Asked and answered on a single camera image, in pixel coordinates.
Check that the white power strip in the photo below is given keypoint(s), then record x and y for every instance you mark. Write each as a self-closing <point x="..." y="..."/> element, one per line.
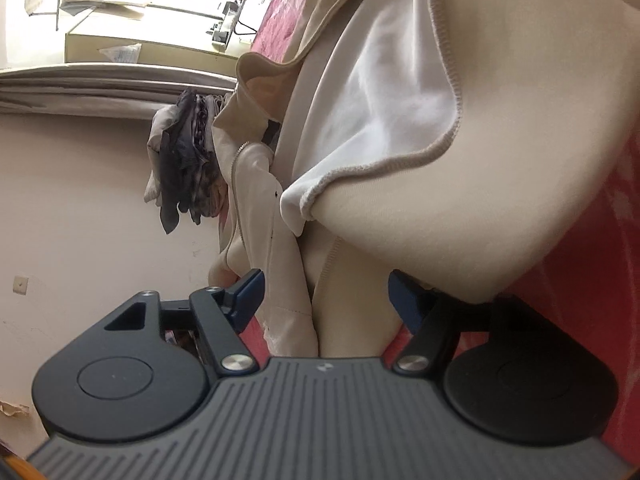
<point x="226" y="22"/>

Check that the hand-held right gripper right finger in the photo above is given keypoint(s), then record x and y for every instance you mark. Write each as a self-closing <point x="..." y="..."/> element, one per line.
<point x="405" y="300"/>

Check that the grey-brown curtain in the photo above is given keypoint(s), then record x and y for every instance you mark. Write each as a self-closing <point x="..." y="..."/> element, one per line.
<point x="100" y="90"/>

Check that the pink floral blanket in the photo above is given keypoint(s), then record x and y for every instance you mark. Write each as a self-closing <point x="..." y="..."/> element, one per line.
<point x="575" y="310"/>

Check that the beige hoodie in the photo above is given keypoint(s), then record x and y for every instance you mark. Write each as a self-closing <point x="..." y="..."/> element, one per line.
<point x="450" y="185"/>

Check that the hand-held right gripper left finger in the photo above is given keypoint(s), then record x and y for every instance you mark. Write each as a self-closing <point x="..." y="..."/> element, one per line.
<point x="250" y="295"/>

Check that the white wall socket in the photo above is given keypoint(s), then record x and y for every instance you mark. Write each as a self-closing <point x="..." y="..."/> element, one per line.
<point x="20" y="285"/>

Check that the stack of folded clothes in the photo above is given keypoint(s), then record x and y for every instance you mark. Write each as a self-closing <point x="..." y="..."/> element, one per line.
<point x="185" y="170"/>

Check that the yellowish cabinet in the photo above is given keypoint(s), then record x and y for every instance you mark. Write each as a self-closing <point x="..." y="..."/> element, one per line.
<point x="150" y="40"/>

